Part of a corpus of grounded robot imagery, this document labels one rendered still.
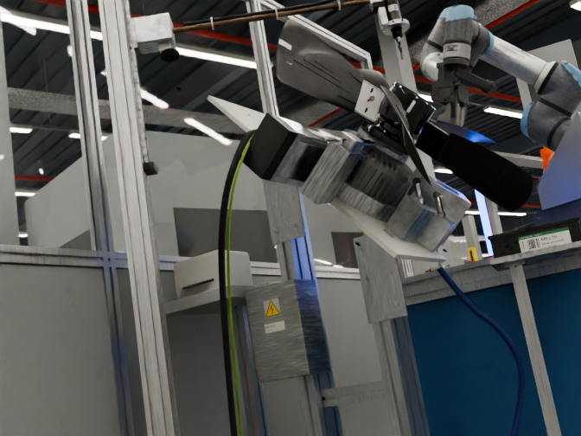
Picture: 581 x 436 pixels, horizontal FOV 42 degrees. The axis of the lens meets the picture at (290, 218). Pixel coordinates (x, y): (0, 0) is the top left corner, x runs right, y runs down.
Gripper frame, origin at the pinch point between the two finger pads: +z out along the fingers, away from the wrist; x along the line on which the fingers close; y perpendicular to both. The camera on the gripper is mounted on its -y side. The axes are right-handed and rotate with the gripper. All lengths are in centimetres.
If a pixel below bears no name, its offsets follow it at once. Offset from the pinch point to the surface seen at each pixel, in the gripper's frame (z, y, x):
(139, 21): -19, 62, 63
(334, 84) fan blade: -2, 10, 49
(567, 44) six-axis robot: -138, 77, -367
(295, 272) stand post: 42, 22, 40
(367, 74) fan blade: -12.6, 18.7, 19.2
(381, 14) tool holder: -26.4, 12.2, 25.8
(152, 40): -14, 58, 61
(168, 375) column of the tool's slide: 68, 39, 64
